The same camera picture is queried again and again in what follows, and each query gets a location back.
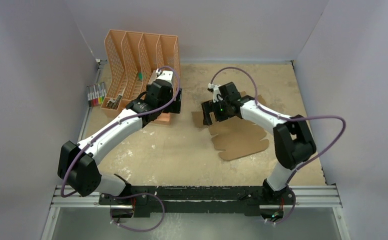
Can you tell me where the brown cardboard box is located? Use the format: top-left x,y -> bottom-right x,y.
191,91 -> 270,162

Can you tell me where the orange plastic file organizer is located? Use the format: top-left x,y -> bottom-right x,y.
101,29 -> 180,118

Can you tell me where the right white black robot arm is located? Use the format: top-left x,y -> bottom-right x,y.
201,82 -> 317,204

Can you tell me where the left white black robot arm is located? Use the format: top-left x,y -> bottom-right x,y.
57,79 -> 181,205

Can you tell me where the black white patterned card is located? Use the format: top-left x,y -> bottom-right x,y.
106,98 -> 120,110

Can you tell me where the pack of coloured markers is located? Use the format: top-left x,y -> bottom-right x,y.
86,82 -> 106,108

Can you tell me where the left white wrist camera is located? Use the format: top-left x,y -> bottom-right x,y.
155,69 -> 174,83

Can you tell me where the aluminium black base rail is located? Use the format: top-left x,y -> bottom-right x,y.
51,185 -> 342,220

